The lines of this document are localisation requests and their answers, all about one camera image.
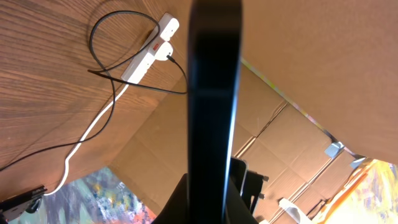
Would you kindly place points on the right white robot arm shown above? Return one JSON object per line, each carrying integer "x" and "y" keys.
{"x": 248, "y": 183}

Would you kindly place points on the cardboard backdrop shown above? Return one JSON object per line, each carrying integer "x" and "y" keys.
{"x": 319, "y": 86}

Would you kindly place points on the white power strip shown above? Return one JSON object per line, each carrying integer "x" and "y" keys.
{"x": 140, "y": 64}

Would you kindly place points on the white charger adapter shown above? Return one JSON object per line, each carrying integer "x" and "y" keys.
{"x": 164, "y": 51}

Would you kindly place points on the blue Galaxy smartphone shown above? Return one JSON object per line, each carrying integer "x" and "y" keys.
{"x": 214, "y": 45}

